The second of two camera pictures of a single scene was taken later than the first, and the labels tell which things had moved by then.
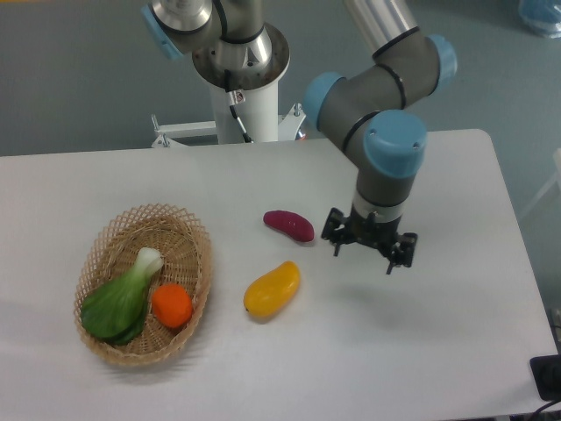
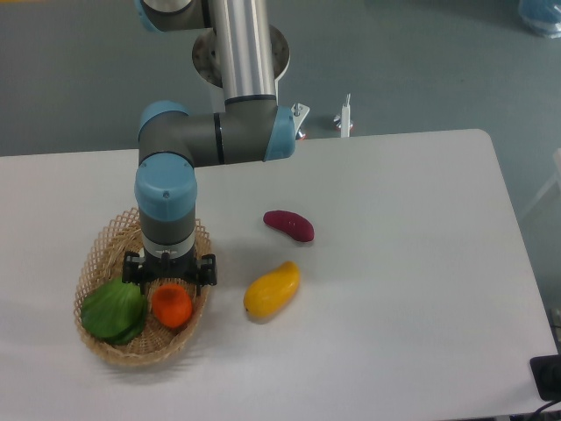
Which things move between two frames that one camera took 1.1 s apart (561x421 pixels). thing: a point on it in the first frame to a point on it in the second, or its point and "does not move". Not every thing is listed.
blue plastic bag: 543,17 does not move
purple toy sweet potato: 291,224 does not move
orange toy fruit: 172,305 does not move
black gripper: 339,228 to 139,269
